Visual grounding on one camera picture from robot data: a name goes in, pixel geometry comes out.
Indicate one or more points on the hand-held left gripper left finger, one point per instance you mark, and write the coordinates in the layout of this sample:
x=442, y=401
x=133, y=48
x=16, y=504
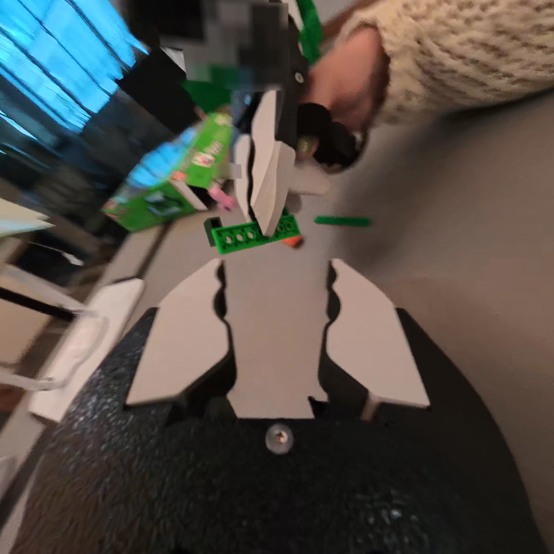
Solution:
x=181, y=342

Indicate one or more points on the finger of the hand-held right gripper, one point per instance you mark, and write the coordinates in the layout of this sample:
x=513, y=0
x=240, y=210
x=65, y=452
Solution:
x=243, y=173
x=270, y=173

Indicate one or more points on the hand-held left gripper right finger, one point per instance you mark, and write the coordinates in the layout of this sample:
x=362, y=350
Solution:
x=372, y=346

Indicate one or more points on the small dark green grey brick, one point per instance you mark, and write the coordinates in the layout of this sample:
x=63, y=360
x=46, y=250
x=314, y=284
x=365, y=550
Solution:
x=212, y=229

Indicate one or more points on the wide green lego plate with holes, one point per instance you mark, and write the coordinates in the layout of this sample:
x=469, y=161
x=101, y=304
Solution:
x=238, y=238

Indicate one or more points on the narrow green lego plate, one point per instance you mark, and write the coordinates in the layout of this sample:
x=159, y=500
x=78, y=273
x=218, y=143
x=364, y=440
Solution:
x=342, y=220

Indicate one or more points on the pink lego pig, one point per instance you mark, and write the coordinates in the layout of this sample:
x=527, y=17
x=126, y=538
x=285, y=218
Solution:
x=223, y=198

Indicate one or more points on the green lego box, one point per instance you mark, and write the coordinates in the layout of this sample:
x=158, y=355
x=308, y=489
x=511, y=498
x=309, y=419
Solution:
x=173, y=186

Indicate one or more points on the person's right hand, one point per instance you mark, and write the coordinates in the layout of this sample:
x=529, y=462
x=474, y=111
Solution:
x=350, y=82

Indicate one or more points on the orange brick separator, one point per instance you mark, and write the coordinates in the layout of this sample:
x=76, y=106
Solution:
x=293, y=242

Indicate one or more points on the blue-lit window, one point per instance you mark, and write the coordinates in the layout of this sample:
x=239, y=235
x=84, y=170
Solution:
x=56, y=56

